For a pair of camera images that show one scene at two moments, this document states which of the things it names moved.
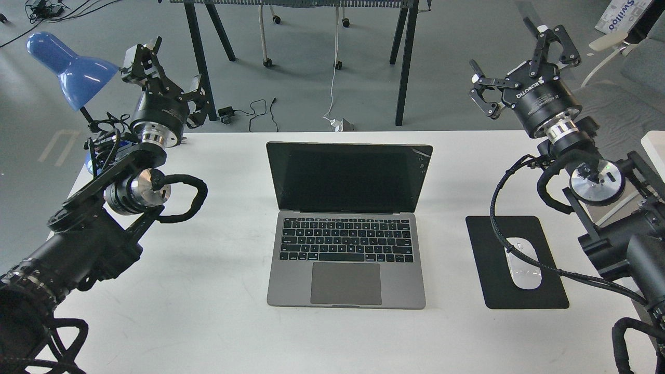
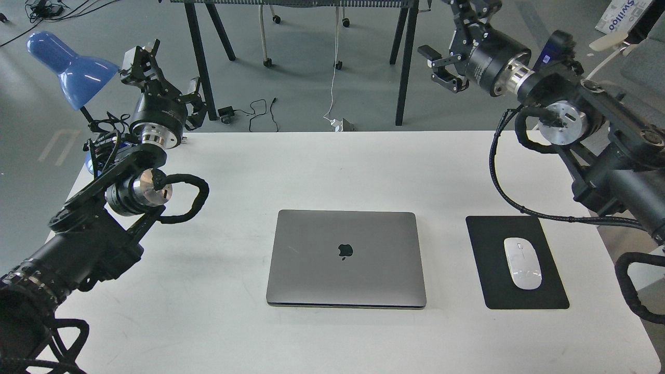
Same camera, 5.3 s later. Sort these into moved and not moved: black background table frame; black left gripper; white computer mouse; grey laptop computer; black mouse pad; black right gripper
Moved: black right gripper; grey laptop computer
Not moved: white computer mouse; black mouse pad; black background table frame; black left gripper
